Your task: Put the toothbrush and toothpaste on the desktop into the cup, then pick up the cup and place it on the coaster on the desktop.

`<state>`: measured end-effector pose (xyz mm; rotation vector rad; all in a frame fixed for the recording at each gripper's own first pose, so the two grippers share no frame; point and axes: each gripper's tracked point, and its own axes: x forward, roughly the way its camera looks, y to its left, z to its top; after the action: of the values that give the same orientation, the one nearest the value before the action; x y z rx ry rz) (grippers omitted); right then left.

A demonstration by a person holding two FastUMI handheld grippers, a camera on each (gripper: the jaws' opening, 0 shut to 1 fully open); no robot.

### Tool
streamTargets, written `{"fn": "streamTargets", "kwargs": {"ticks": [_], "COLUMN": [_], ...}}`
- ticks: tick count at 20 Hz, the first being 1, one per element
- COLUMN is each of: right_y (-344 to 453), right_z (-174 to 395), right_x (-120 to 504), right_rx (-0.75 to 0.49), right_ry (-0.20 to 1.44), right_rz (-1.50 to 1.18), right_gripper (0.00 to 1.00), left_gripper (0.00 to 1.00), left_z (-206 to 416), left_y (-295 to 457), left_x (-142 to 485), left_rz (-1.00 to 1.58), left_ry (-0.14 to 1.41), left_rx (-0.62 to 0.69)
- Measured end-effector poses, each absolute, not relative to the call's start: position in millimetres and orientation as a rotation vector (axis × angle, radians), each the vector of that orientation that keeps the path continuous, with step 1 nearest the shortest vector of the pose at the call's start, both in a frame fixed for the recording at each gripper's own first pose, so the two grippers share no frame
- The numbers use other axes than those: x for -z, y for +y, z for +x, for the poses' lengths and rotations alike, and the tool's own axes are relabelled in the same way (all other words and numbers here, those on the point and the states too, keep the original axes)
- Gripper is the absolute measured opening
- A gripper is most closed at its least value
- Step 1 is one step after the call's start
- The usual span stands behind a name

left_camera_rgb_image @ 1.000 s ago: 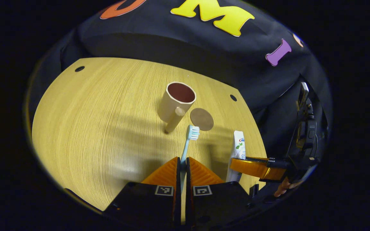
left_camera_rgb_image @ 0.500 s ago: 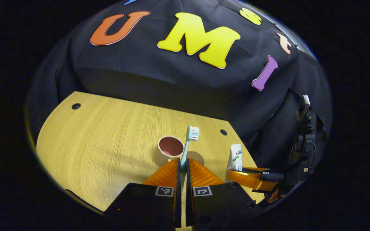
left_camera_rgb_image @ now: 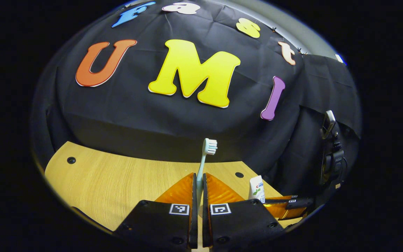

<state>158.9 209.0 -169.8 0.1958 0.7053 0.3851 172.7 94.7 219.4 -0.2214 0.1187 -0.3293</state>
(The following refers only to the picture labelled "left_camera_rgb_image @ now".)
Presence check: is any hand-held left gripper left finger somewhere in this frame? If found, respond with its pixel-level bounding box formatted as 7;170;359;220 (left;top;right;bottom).
113;172;199;250

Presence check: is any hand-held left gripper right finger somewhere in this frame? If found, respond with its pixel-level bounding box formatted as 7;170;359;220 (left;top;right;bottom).
202;173;286;250

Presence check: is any light blue toothbrush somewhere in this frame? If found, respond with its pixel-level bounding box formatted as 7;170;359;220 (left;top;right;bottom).
196;138;218;217

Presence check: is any wooden desktop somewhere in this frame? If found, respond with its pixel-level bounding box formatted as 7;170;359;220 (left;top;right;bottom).
44;141;303;250

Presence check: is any white toothpaste tube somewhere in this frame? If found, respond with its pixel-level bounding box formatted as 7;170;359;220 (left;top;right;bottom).
248;175;266;204

